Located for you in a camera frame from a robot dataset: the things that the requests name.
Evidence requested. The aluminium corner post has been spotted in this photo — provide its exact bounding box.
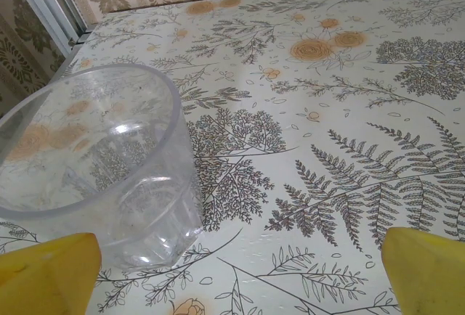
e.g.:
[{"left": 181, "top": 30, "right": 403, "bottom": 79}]
[{"left": 10, "top": 0, "right": 92, "bottom": 57}]

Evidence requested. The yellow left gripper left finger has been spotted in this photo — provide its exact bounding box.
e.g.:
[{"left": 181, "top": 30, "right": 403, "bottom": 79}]
[{"left": 0, "top": 232, "right": 102, "bottom": 315}]

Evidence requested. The floral patterned table cover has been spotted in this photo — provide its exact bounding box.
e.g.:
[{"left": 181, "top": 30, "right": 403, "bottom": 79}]
[{"left": 0, "top": 0, "right": 465, "bottom": 315}]

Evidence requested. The clear plastic cup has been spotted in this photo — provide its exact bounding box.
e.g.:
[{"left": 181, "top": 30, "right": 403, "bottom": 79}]
[{"left": 0, "top": 63, "right": 203, "bottom": 271}]

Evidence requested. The aluminium table side rail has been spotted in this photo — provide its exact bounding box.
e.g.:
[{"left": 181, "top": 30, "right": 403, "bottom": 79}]
[{"left": 43, "top": 26, "right": 94, "bottom": 91}]

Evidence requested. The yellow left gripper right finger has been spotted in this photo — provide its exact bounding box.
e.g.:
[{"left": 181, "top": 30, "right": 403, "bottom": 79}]
[{"left": 383, "top": 226, "right": 465, "bottom": 315}]

